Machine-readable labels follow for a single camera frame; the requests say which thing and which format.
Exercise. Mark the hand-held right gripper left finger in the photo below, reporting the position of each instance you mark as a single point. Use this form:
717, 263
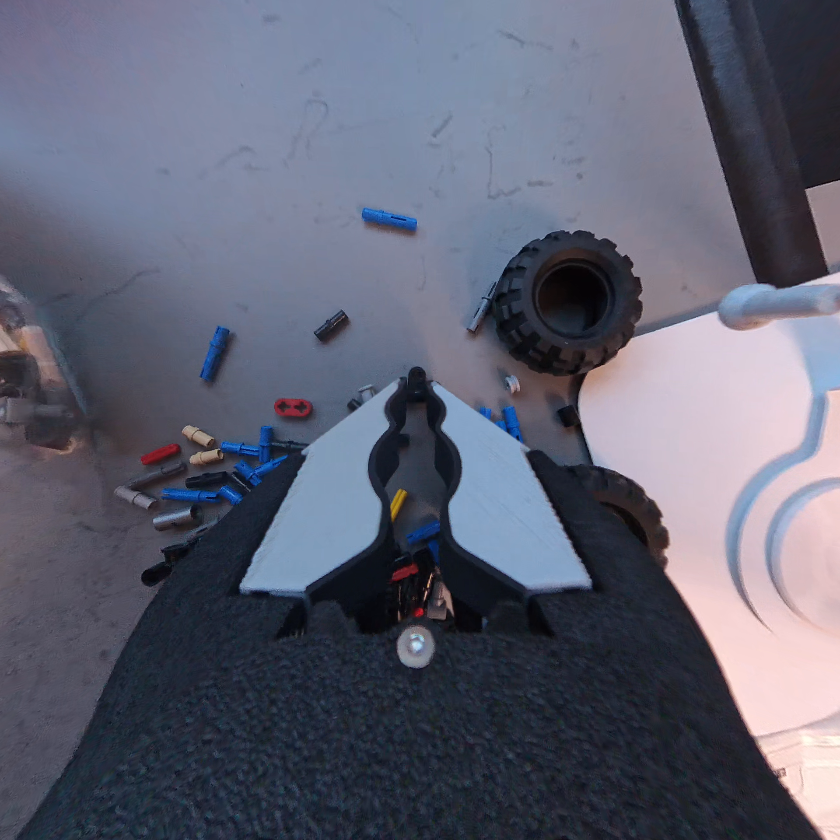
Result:
315, 525

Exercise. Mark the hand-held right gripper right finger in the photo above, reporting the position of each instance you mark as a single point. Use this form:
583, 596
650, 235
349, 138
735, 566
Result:
519, 519

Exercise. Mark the pile of small toy parts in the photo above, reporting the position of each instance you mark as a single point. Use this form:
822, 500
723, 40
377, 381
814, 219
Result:
243, 449

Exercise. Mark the clear plastic bag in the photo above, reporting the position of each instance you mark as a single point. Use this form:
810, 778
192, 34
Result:
40, 394

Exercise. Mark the grey desk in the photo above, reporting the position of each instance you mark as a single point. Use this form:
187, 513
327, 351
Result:
197, 131

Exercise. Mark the red toy connector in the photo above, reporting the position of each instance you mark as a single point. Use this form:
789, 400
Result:
294, 408

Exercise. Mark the black toy tire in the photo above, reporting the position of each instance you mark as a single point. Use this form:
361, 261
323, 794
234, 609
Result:
637, 505
519, 328

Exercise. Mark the small grey toy connector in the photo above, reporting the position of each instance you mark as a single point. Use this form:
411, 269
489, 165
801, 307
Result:
511, 383

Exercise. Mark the blue toy pin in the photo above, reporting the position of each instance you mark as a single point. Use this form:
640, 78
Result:
390, 219
214, 353

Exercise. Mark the black toy pin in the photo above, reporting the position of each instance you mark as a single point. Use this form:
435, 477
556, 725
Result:
331, 324

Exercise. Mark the grey toy pin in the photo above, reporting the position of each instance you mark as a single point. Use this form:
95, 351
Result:
483, 309

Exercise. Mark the white booklet stand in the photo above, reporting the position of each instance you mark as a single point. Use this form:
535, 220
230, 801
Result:
735, 525

